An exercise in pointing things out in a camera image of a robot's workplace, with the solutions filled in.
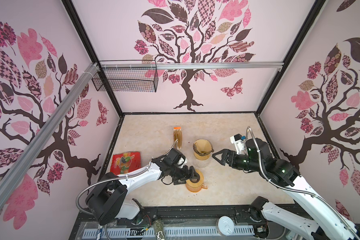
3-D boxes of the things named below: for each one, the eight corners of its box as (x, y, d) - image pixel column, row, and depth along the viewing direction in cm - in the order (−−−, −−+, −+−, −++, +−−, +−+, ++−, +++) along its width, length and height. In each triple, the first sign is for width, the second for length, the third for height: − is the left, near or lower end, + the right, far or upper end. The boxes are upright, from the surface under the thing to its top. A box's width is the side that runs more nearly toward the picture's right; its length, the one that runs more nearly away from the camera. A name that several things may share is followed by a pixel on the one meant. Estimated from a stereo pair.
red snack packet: (112, 176, 90) (108, 172, 86) (114, 158, 97) (111, 154, 93) (140, 171, 92) (138, 167, 87) (140, 154, 99) (139, 150, 95)
